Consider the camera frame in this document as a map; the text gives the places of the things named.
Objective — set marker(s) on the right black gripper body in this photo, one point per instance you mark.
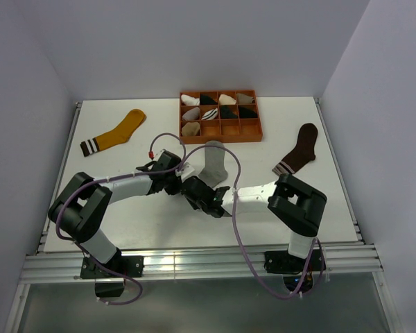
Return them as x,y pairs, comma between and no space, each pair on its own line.
196,205

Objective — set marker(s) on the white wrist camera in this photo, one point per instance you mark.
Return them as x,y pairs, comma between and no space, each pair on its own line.
186,171
154,156

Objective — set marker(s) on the dark brown sock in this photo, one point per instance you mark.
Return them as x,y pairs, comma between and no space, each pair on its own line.
302,153

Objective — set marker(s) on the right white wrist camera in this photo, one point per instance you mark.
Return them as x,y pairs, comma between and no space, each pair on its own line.
186,171

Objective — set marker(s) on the mustard yellow sock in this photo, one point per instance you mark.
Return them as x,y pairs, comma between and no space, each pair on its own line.
118,135

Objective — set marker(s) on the taupe rolled sock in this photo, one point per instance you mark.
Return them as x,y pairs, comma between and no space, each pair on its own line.
244,98

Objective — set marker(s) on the black rolled sock top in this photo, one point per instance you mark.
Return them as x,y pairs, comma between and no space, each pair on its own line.
207,100

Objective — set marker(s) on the dark green rolled sock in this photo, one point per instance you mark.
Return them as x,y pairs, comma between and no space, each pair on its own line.
227,113

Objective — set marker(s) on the cream rolled sock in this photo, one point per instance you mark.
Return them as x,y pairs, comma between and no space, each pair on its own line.
226,100

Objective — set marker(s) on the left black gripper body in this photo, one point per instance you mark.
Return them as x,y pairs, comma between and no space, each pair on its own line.
172,184

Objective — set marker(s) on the grey sock black stripes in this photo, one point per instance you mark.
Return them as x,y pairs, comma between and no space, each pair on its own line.
214,171

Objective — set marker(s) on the grey rolled sock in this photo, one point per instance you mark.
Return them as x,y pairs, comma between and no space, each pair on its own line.
191,114

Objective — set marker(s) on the black rolled sock right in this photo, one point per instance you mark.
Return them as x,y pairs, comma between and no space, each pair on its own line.
247,113

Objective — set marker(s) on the beige rolled sock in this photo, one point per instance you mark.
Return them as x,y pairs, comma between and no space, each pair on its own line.
190,129

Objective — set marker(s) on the white black striped rolled sock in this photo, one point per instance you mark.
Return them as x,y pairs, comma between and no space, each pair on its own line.
210,114

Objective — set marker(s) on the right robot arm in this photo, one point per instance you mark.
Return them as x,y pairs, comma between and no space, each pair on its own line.
298,205

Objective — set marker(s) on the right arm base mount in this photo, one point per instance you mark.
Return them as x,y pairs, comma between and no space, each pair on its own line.
281,263

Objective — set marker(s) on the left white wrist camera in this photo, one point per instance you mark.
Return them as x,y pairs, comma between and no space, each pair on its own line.
154,156

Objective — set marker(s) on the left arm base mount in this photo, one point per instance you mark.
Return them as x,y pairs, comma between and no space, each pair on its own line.
131,266

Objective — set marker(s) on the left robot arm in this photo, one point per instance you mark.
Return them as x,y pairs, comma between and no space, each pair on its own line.
81,206

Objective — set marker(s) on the aluminium frame rail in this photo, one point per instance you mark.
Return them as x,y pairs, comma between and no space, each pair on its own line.
193,264

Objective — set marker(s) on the orange compartment tray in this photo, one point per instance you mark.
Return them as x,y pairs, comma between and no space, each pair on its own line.
223,130

